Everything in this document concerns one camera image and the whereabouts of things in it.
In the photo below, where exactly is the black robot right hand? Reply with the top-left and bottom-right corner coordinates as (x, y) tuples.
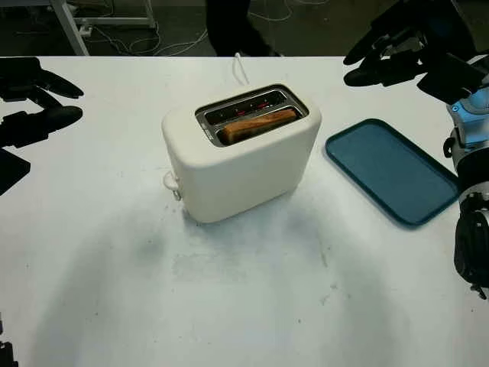
(342, 0), (479, 88)

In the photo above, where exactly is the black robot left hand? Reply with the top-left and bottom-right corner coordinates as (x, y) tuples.
(0, 57), (84, 149)

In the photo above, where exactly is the browned toast slice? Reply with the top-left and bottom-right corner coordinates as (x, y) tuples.
(222, 107), (297, 146)

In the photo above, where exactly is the person in dark trousers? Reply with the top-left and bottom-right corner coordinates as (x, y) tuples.
(205, 0), (286, 58)

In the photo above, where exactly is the cream white two-slot toaster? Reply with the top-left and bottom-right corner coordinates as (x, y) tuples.
(160, 83), (323, 225)

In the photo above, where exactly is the teal blue plastic tray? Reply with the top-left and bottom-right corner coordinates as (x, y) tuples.
(325, 118), (461, 232)

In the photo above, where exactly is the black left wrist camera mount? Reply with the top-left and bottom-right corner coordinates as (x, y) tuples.
(0, 148), (32, 197)

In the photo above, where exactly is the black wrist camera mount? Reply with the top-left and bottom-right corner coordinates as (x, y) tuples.
(416, 52), (484, 105)
(0, 148), (32, 197)

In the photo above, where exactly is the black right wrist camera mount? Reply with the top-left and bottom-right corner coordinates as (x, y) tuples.
(416, 52), (484, 105)

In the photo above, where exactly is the white metal table frame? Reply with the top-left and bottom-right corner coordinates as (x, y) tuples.
(49, 0), (158, 57)

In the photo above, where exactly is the long white floor cable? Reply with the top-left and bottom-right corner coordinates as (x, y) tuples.
(90, 0), (209, 55)

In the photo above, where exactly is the looped white floor cable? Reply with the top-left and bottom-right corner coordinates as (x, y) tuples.
(248, 0), (296, 24)

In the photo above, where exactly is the white toaster power cord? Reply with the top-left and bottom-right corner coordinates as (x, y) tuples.
(232, 52), (251, 86)

